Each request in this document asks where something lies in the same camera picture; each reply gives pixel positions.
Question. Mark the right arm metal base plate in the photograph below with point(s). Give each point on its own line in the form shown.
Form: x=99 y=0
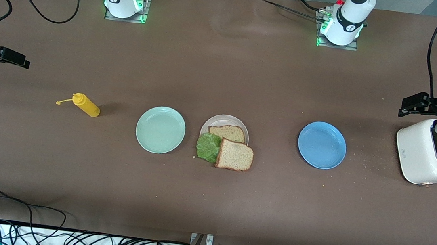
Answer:
x=146 y=9

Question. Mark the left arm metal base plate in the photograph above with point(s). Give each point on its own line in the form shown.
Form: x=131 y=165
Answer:
x=336 y=46

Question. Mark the yellow mustard squeeze bottle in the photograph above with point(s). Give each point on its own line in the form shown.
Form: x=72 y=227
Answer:
x=89 y=107

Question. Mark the green lettuce leaf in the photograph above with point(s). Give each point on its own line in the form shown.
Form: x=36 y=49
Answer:
x=207 y=147

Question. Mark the brown bread slice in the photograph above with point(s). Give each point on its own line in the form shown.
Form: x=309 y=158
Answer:
x=235 y=156
x=227 y=133

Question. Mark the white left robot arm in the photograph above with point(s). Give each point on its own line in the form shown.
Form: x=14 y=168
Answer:
x=348 y=22

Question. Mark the beige plate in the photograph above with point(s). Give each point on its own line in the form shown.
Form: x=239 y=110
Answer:
x=225 y=119

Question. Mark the blue plate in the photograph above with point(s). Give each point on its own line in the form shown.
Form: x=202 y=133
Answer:
x=322 y=145

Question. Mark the cream white toaster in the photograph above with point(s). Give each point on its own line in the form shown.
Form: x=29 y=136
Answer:
x=414 y=155

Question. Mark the green plate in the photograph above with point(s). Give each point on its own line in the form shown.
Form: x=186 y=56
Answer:
x=160 y=130

